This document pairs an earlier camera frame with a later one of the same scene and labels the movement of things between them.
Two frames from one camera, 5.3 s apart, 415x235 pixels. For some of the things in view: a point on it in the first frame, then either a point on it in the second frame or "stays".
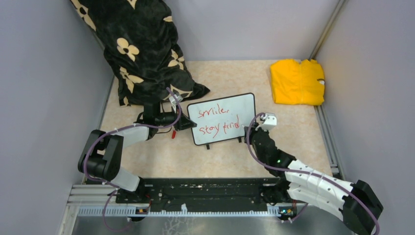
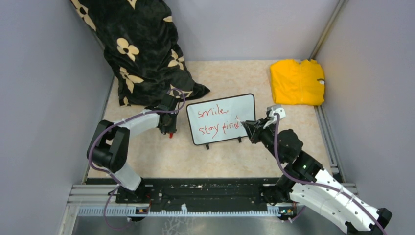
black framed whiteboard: (222, 119) stays
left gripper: (183, 123) -> (172, 129)
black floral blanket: (140, 41) stays
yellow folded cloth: (295, 82) stays
